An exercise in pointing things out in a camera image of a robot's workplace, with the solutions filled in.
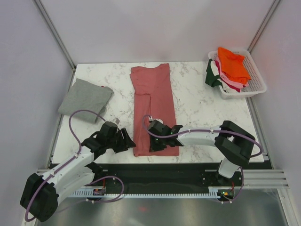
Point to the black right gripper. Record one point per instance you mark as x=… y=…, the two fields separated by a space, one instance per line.
x=154 y=147

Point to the white plastic laundry basket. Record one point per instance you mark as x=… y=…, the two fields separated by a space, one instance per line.
x=256 y=84

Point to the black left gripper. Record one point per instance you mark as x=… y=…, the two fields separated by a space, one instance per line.
x=125 y=143

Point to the folded grey t shirt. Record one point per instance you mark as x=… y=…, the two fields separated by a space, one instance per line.
x=85 y=96

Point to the aluminium frame post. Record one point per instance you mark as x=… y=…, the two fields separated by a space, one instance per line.
x=46 y=17
x=265 y=22

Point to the white slotted cable duct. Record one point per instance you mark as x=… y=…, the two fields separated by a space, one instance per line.
x=99 y=193

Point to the left aluminium frame post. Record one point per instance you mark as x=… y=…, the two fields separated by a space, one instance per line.
x=46 y=17

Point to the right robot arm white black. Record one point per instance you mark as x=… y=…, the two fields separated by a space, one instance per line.
x=232 y=141

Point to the light pink t shirt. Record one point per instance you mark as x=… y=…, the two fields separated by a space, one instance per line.
x=236 y=84

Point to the dark green white garment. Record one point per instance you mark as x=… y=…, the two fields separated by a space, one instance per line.
x=213 y=78

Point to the right aluminium frame post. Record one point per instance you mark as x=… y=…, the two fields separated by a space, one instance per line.
x=265 y=22

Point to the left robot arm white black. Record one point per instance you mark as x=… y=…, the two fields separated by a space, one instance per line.
x=43 y=193

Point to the salmon pink t shirt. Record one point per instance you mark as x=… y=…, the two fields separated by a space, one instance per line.
x=153 y=96

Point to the magenta red t shirt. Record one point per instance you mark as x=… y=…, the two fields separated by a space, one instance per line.
x=226 y=87

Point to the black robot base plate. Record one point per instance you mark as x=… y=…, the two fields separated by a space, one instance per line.
x=156 y=181

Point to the orange t shirt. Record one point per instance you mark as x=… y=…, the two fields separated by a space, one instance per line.
x=233 y=67

